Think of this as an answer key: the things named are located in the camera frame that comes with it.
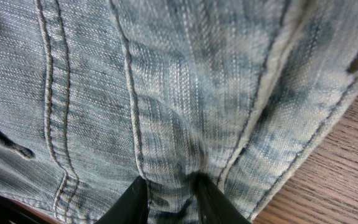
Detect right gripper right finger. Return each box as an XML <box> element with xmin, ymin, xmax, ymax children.
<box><xmin>193</xmin><ymin>174</ymin><xmax>251</xmax><ymax>224</ymax></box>

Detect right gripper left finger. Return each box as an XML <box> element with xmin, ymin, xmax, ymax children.
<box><xmin>94</xmin><ymin>176</ymin><xmax>149</xmax><ymax>224</ymax></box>

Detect light blue denim shorts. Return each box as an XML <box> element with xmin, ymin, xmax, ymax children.
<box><xmin>0</xmin><ymin>0</ymin><xmax>358</xmax><ymax>223</ymax></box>

